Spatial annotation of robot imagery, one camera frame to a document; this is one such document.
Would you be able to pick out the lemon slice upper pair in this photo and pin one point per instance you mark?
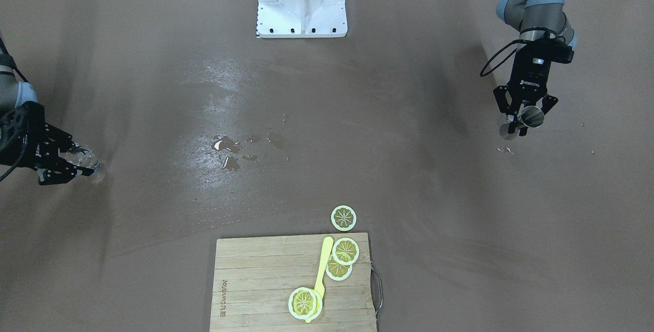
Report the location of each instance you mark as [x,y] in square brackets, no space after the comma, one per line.
[345,251]

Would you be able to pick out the clear glass shaker cup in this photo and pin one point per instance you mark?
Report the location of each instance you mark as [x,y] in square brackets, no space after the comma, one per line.
[83,156]

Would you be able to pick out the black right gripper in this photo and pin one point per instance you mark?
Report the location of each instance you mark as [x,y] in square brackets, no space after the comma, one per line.
[34,144]

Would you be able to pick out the lemon slice off board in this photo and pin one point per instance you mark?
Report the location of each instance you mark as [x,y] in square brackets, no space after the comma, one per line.
[343,218]

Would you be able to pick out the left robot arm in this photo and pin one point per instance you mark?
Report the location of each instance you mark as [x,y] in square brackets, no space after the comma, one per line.
[545,37]

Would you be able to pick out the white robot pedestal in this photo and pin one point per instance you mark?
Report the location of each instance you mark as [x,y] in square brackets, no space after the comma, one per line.
[301,18]

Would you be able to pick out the lemon slice on spoon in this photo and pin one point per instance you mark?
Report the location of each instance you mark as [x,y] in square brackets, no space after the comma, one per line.
[305,304]

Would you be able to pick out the yellow plastic spoon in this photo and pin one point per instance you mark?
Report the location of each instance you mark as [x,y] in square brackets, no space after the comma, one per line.
[319,288]

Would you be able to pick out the bamboo cutting board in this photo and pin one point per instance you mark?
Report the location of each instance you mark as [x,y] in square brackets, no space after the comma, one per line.
[253,278]

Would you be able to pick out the lemon slice lower pair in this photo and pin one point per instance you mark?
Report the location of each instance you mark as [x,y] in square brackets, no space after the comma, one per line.
[336,271]

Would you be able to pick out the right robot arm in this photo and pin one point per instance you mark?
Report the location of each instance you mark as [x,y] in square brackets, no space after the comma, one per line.
[16,90]

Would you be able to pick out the lemon slice pair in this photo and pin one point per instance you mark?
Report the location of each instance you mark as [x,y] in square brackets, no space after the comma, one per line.
[345,251]
[336,271]

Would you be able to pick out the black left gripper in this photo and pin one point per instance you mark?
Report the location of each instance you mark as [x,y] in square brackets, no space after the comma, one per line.
[531,79]

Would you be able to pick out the steel measuring jigger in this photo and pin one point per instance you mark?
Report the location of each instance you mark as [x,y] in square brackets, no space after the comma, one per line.
[530,117]

